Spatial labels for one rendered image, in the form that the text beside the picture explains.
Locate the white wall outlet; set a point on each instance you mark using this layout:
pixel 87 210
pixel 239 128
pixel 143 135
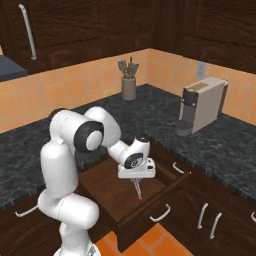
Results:
pixel 201 70

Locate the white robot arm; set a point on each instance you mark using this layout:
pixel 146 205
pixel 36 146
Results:
pixel 60 166

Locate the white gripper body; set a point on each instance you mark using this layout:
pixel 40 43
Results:
pixel 135 172

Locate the grey utensil pot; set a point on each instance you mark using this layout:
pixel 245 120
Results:
pixel 129 89

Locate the dark wood upper cabinet run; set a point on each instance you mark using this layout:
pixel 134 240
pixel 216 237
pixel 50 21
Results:
pixel 206 30

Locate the dark wood lower cabinet door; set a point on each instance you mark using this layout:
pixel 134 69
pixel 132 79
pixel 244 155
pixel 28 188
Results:
pixel 233 236
pixel 191 213

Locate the grey wide spatula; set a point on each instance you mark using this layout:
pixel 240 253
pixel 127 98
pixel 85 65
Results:
pixel 135 69

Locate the dark wood open drawer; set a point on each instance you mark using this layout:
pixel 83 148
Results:
pixel 110 193

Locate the dark wood cabinet door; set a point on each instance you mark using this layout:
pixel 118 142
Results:
pixel 66 30
pixel 191 213
pixel 233 236

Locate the grey narrow kitchen utensil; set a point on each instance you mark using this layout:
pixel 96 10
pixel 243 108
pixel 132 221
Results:
pixel 130 66

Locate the beige coffee machine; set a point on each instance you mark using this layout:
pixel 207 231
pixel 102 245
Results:
pixel 205 103

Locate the dark wood closed drawer front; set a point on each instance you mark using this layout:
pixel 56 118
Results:
pixel 163 156
pixel 20 220
pixel 241 208

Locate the dark wood upper cabinet door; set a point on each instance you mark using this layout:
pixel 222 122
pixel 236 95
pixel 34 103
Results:
pixel 66 30

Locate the grey slotted spatula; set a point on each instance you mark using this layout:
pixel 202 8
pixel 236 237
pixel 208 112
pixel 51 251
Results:
pixel 122 66

